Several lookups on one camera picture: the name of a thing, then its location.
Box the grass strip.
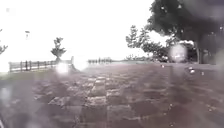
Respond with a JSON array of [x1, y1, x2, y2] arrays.
[[0, 69, 73, 82]]

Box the row of large dark trees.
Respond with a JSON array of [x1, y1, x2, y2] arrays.
[[125, 0, 224, 65]]

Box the dark wooden fence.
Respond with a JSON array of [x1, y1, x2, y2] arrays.
[[8, 59, 74, 73]]

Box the wet grey-brown paved path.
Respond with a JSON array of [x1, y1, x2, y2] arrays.
[[0, 62, 224, 128]]

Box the distant railing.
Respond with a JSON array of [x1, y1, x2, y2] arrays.
[[87, 57, 115, 65]]

